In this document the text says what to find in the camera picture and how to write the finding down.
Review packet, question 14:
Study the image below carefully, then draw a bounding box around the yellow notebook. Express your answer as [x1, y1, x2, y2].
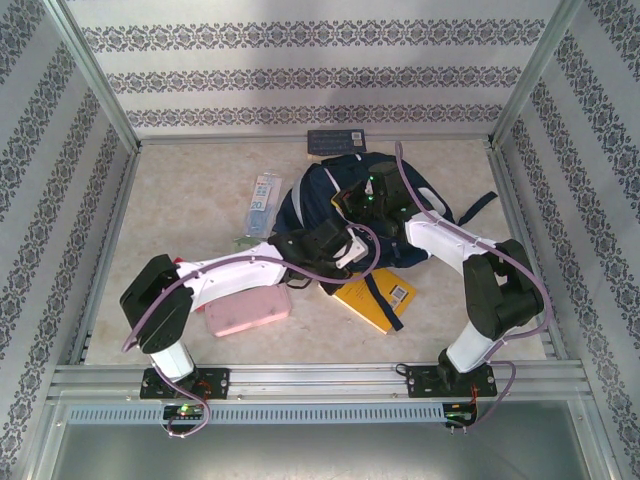
[329, 267, 417, 337]

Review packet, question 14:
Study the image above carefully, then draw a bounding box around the navy blue backpack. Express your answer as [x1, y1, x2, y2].
[272, 152, 499, 331]

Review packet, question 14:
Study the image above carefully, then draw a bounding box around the navy blue notebook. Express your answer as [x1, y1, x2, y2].
[305, 128, 369, 161]

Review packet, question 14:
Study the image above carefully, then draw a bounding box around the blue pen refill pack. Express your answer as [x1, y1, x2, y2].
[244, 173, 282, 239]

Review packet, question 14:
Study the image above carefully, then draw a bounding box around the pink pencil case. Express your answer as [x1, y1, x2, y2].
[204, 283, 293, 340]

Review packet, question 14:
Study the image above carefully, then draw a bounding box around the grey metal shelf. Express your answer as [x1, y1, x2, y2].
[29, 417, 616, 480]

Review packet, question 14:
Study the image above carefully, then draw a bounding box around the right controller circuit board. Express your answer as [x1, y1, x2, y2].
[443, 402, 480, 430]

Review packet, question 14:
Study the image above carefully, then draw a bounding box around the controller circuit board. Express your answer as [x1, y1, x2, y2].
[443, 402, 480, 430]
[160, 403, 207, 422]

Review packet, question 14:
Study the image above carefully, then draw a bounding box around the left controller circuit board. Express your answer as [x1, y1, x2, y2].
[160, 403, 207, 422]

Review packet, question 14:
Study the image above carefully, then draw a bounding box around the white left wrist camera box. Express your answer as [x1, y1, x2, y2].
[333, 237, 370, 270]

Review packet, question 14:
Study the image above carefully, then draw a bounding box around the aluminium mounting rail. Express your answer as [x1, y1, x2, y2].
[47, 363, 587, 401]

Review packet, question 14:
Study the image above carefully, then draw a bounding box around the grey slotted cable duct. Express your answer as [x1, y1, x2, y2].
[67, 403, 446, 425]

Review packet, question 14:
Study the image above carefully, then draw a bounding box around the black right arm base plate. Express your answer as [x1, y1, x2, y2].
[404, 365, 499, 400]

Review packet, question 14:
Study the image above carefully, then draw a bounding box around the aluminium rear frame rail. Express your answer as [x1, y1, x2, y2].
[137, 132, 496, 147]

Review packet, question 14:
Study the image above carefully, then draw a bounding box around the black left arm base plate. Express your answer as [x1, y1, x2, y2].
[138, 367, 231, 400]

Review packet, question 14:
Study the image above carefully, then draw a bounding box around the aluminium frame post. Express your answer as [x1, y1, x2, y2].
[42, 0, 142, 151]
[492, 0, 585, 147]

